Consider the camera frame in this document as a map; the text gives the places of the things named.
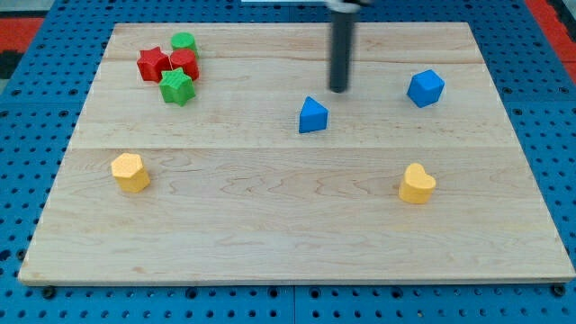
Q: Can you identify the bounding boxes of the blue triangle block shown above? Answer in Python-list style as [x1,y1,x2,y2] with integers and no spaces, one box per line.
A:
[299,96,329,133]

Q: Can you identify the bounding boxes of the yellow heart block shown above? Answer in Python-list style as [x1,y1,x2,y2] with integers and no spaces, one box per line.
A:
[398,163,437,204]

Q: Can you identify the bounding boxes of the light wooden board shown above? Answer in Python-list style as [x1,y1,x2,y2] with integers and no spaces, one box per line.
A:
[19,22,575,286]

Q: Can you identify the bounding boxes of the green star block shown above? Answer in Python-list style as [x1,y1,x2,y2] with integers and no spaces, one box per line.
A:
[158,67,196,106]

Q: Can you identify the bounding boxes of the red cylinder block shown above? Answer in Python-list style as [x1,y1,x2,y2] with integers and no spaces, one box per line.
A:
[170,49,200,80]

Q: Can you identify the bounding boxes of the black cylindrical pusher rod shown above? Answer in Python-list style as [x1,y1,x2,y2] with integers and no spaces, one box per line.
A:
[326,0,373,94]

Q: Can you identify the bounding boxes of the blue cube block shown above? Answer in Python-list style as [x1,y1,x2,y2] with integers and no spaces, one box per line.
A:
[407,69,446,108]

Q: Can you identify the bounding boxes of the yellow hexagon block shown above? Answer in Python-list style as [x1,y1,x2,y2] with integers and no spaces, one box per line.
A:
[111,153,150,193]

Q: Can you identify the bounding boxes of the green cylinder block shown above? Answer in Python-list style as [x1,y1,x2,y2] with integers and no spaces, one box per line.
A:
[170,31,198,56]

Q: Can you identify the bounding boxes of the red star block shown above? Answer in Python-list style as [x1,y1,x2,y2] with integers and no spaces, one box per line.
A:
[137,47,172,83]

